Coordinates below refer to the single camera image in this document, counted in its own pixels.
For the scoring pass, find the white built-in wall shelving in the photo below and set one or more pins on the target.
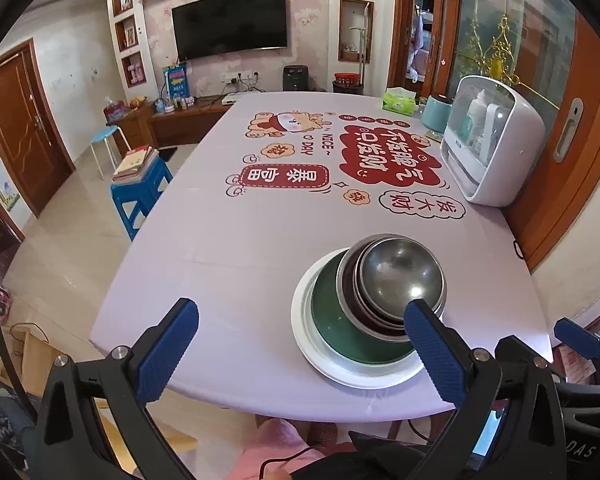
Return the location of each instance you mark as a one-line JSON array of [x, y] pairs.
[[357, 10], [128, 35]]

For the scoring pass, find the red basket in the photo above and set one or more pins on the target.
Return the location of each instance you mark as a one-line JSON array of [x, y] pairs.
[[347, 84]]

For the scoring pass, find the wooden glass sliding door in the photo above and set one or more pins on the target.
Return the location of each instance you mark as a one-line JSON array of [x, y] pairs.
[[595, 110]]

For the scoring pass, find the brown wooden door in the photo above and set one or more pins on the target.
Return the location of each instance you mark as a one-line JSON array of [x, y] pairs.
[[20, 125]]

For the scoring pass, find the blue plastic square stool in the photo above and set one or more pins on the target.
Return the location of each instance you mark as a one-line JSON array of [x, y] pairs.
[[145, 190]]

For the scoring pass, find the stack of books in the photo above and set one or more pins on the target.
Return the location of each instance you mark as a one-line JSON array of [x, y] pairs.
[[135, 160]]

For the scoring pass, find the small steel bowl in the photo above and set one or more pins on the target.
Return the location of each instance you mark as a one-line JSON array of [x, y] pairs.
[[400, 275]]

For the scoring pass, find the red snack box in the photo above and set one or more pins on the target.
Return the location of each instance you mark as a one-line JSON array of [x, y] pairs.
[[116, 111]]

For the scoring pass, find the green plate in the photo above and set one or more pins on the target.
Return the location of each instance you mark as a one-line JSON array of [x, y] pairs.
[[330, 320]]

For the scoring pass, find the pink bowl with steel inside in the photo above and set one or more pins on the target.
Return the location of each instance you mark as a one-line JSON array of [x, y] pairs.
[[361, 285]]

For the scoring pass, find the teal canister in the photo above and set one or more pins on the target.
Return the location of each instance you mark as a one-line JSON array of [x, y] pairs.
[[435, 115]]

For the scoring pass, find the wooden crate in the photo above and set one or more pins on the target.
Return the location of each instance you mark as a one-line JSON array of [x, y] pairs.
[[25, 360]]

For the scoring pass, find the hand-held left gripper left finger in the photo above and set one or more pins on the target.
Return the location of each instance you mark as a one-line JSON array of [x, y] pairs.
[[167, 350]]

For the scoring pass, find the pink printed tablecloth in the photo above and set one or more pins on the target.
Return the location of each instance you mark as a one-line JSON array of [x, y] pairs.
[[230, 260]]

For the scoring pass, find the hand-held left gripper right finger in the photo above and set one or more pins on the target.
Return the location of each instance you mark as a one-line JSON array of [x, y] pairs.
[[435, 355]]

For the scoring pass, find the pink toy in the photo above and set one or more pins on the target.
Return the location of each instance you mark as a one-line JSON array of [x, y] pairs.
[[0, 301]]

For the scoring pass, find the small yellow green packet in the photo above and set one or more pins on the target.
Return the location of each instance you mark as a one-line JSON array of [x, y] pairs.
[[434, 135]]

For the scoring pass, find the wooden television cabinet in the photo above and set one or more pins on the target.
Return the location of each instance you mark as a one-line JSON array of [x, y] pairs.
[[180, 125]]

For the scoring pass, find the white bottle steriliser appliance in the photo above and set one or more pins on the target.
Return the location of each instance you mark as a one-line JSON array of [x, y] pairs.
[[505, 160]]

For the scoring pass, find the white set-top box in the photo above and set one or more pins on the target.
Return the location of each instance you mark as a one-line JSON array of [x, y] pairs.
[[233, 99]]

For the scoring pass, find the colourful wall poster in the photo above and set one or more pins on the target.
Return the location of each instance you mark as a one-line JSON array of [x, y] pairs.
[[0, 180]]

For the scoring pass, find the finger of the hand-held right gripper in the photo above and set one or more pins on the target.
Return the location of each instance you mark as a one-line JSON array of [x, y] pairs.
[[575, 337], [515, 347]]

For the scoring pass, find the person's pink clothing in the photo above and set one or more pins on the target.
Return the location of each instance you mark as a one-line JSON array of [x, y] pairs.
[[275, 440]]

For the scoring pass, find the white plate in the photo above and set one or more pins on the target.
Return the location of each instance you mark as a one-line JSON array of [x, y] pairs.
[[330, 370]]

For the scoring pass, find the large steel bowl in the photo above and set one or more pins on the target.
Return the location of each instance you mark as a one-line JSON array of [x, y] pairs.
[[348, 295]]

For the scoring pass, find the black wall television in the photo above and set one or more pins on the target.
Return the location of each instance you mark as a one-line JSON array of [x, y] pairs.
[[230, 22]]

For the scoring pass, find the green tissue box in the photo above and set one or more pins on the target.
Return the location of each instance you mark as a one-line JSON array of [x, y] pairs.
[[400, 102]]

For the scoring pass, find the light blue round stool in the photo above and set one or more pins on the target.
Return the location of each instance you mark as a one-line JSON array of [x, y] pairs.
[[104, 133]]

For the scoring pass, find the dark cloth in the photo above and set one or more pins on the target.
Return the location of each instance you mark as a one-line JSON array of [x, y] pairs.
[[370, 460]]

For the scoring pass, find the white wall sockets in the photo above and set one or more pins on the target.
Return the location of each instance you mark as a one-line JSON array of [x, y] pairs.
[[240, 77]]

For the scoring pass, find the black air fryer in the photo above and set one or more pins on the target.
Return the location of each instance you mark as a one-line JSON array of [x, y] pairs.
[[294, 78]]

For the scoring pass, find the blue printed box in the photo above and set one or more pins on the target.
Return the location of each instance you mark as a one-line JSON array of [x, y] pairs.
[[175, 82]]

